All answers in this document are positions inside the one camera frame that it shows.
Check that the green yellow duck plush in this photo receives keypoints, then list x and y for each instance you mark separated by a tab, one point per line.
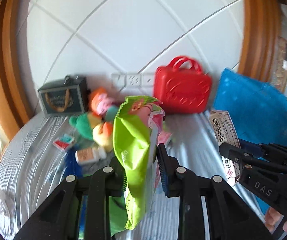
91	126

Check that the lime green snack bag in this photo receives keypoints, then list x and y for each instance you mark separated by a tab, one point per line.
137	125

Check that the white barcode medicine box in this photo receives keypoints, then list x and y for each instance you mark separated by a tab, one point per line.
225	132

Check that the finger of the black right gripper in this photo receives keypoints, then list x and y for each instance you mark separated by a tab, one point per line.
247	154

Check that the white wall socket strip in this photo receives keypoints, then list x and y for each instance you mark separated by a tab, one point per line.
132	80

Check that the dark green gift bag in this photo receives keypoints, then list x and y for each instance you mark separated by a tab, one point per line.
57	99

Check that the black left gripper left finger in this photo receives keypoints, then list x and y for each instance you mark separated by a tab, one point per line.
58	217

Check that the person right hand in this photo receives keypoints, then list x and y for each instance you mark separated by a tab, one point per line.
271	218

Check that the metal binder clip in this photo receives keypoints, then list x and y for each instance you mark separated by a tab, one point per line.
68	80

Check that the red teal small packet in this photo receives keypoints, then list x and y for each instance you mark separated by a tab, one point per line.
64	142

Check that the orange pink plush toy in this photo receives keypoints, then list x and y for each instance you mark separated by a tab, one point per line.
101	104

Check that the blue plastic crate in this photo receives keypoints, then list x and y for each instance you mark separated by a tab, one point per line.
257	110

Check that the lime green frog plush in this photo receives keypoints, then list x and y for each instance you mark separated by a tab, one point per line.
117	214

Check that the red plastic handbag case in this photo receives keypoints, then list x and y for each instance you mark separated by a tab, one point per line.
182	87

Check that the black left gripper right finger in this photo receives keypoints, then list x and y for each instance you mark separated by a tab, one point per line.
208	207

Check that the white medicine bottle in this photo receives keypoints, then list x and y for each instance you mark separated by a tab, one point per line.
90	155

